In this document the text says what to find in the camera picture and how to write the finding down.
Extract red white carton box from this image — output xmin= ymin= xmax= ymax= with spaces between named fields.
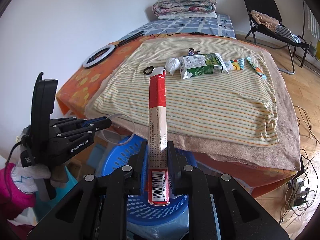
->
xmin=148 ymin=67 xmax=170 ymax=206

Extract white paper ball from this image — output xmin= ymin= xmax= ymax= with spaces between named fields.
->
xmin=165 ymin=57 xmax=180 ymax=75

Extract green white milk carton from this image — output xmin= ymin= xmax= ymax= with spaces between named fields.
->
xmin=179 ymin=53 xmax=228 ymax=80

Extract brown snack wrapper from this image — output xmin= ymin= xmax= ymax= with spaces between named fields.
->
xmin=187 ymin=48 xmax=200 ymax=56

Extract light blue toothpaste tube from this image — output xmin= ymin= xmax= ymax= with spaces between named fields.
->
xmin=246 ymin=56 xmax=267 ymax=80

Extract white colourful tube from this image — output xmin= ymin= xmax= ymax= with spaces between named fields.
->
xmin=224 ymin=58 xmax=245 ymax=70

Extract orange floral bed sheet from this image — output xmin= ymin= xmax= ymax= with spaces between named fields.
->
xmin=56 ymin=35 xmax=301 ymax=197

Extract pink white cloth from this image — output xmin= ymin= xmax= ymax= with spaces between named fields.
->
xmin=0 ymin=162 xmax=52 ymax=227

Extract blue plastic laundry basket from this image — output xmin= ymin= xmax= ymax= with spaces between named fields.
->
xmin=100 ymin=134 xmax=198 ymax=227

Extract beige fleece blanket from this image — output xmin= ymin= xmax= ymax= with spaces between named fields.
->
xmin=85 ymin=36 xmax=300 ymax=171

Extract striped yellow towel blanket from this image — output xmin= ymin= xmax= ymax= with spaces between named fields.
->
xmin=93 ymin=37 xmax=279 ymax=147

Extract folded floral quilt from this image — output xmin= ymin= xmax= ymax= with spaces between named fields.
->
xmin=152 ymin=0 xmax=216 ymax=16

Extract blue checkered bed sheet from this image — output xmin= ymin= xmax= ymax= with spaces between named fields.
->
xmin=123 ymin=14 xmax=236 ymax=39

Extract yellow crate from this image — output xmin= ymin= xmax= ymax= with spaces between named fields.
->
xmin=315 ymin=40 xmax=320 ymax=60

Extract black folding chair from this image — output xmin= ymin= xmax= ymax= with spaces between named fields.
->
xmin=244 ymin=0 xmax=310 ymax=75

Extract clothes on chair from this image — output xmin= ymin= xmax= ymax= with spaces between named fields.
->
xmin=250 ymin=10 xmax=301 ymax=43

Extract striped hanging towel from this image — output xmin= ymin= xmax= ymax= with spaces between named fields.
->
xmin=307 ymin=7 xmax=320 ymax=41

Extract white ring light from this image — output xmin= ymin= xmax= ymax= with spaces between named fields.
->
xmin=82 ymin=44 xmax=116 ymax=69

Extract black ring light tripod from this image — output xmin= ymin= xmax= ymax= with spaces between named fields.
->
xmin=117 ymin=31 xmax=144 ymax=47

